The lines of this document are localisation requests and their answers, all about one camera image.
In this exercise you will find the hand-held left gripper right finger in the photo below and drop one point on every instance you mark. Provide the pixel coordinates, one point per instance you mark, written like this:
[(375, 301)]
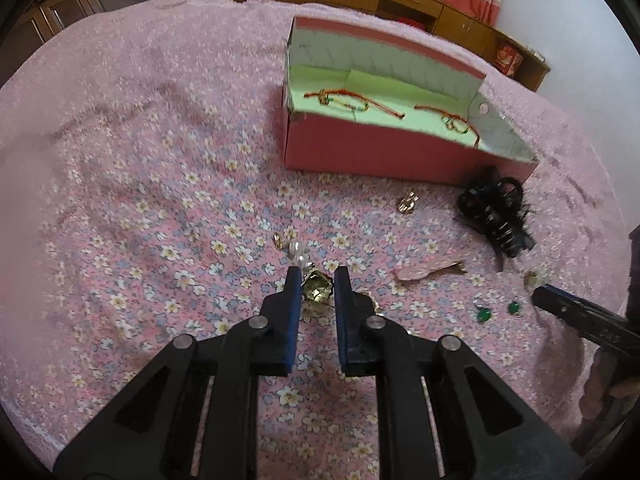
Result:
[(342, 310)]

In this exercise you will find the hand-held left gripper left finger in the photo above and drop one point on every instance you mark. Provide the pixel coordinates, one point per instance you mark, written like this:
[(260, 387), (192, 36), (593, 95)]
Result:
[(292, 310)]

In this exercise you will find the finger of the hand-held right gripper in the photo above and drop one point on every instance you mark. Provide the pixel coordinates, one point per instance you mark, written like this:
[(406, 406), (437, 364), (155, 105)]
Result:
[(560, 305)]

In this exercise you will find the gold bell charm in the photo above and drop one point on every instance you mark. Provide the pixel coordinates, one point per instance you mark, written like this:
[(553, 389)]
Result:
[(317, 287)]

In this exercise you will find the pearl drop earring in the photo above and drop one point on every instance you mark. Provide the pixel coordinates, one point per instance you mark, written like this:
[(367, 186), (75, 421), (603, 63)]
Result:
[(296, 250)]

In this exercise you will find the pink hair clip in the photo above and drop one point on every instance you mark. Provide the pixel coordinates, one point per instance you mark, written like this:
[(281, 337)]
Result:
[(425, 271)]

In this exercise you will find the black feather hair clip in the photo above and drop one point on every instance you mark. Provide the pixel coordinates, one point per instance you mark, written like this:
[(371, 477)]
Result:
[(492, 210)]

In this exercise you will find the pink cardboard box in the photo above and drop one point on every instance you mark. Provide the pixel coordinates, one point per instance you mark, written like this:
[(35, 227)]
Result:
[(370, 147)]

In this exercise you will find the person's right hand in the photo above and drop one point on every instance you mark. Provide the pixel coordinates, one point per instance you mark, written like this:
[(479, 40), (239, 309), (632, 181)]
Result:
[(607, 385)]

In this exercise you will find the small gold brooch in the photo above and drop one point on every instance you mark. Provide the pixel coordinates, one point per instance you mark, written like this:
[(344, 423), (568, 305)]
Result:
[(535, 276)]

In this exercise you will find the green gem earring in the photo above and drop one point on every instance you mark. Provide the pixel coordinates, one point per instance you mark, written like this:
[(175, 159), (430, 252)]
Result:
[(514, 307), (483, 314)]

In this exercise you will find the pink floral blanket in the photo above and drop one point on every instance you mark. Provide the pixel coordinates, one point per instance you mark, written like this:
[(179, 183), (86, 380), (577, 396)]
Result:
[(150, 185)]

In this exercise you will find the red snack bag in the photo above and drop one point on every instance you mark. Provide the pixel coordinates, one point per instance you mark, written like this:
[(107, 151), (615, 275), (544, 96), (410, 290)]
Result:
[(509, 59)]

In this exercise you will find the red packet in cabinet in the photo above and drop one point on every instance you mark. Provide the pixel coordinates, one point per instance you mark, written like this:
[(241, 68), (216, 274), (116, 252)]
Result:
[(414, 25)]

